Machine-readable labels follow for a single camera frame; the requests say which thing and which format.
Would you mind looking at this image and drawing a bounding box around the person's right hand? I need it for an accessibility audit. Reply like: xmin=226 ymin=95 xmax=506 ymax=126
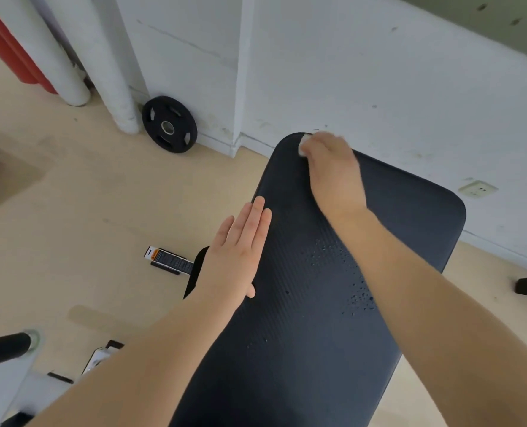
xmin=299 ymin=130 xmax=369 ymax=223

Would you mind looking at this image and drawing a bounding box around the person's left hand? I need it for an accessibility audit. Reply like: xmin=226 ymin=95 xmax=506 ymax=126
xmin=196 ymin=196 xmax=273 ymax=307

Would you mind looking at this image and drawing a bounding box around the long black back pad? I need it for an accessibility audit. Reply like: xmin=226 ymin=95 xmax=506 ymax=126
xmin=144 ymin=132 xmax=467 ymax=427

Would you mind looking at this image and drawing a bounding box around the person's right forearm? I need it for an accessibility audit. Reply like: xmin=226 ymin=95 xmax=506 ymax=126
xmin=330 ymin=208 xmax=527 ymax=427

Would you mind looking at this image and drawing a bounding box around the person's left forearm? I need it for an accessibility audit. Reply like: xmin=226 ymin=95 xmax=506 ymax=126
xmin=27 ymin=288 xmax=246 ymax=427

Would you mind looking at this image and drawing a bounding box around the black weight plate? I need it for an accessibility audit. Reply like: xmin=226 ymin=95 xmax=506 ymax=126
xmin=141 ymin=95 xmax=198 ymax=154

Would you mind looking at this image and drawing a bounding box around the white exercise machine black roller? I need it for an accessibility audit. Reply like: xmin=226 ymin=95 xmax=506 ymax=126
xmin=0 ymin=331 xmax=126 ymax=427

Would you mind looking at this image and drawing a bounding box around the white wall socket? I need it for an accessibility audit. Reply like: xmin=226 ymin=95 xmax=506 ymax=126
xmin=458 ymin=180 xmax=499 ymax=200

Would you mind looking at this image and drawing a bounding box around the grey perforated wall panel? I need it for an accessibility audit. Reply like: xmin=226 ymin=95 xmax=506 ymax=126
xmin=392 ymin=0 xmax=527 ymax=65

